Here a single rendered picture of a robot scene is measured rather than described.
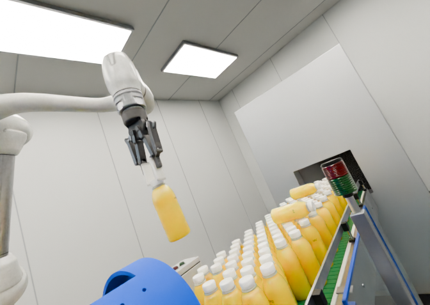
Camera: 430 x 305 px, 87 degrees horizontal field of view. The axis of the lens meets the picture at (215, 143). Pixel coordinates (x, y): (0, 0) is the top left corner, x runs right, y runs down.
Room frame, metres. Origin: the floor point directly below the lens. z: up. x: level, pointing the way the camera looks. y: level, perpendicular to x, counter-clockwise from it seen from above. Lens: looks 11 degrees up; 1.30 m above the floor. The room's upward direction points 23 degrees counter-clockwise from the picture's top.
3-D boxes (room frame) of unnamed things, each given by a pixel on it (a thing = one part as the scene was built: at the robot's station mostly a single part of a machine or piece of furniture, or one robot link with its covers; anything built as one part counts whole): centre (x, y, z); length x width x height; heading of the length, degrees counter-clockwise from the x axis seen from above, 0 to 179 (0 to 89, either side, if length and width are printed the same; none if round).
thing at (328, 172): (0.71, -0.30, 1.23); 0.06 x 0.06 x 0.04
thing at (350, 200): (0.71, -0.30, 1.18); 0.06 x 0.06 x 0.16
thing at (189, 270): (0.93, 0.34, 1.05); 0.20 x 0.10 x 0.10; 145
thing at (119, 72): (0.68, 0.20, 1.77); 0.13 x 0.11 x 0.16; 3
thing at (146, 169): (0.67, 0.22, 1.43); 0.03 x 0.01 x 0.07; 149
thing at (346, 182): (0.71, -0.30, 1.18); 0.06 x 0.06 x 0.05
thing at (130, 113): (0.66, 0.20, 1.59); 0.08 x 0.07 x 0.09; 59
